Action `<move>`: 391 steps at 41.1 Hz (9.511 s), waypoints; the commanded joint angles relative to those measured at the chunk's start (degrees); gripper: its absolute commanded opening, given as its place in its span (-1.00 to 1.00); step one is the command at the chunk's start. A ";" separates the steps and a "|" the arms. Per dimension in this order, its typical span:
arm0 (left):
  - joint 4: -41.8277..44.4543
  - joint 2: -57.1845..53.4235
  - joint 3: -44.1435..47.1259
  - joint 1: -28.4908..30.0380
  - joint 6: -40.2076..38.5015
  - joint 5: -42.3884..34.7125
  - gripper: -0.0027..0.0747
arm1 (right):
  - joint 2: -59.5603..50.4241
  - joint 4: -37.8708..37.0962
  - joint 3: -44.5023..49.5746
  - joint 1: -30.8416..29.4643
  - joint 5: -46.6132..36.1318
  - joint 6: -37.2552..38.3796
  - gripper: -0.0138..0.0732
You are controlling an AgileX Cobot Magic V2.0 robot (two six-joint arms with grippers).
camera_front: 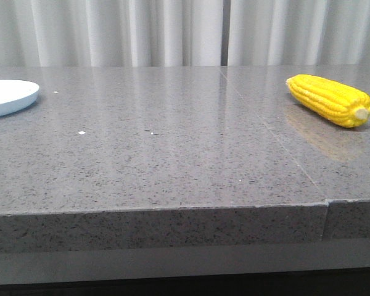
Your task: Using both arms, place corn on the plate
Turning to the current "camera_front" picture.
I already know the light blue round plate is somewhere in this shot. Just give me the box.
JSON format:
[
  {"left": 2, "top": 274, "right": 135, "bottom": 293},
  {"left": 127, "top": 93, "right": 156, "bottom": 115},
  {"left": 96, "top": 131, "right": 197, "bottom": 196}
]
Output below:
[{"left": 0, "top": 80, "right": 40, "bottom": 117}]

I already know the white pleated curtain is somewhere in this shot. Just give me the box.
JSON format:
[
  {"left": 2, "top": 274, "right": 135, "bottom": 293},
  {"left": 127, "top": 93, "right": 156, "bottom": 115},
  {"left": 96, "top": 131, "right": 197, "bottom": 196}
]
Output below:
[{"left": 0, "top": 1, "right": 370, "bottom": 67}]

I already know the yellow corn cob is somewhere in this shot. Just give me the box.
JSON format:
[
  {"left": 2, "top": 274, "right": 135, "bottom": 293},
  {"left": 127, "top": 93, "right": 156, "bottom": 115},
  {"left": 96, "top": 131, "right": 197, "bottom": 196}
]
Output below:
[{"left": 286, "top": 74, "right": 370, "bottom": 128}]

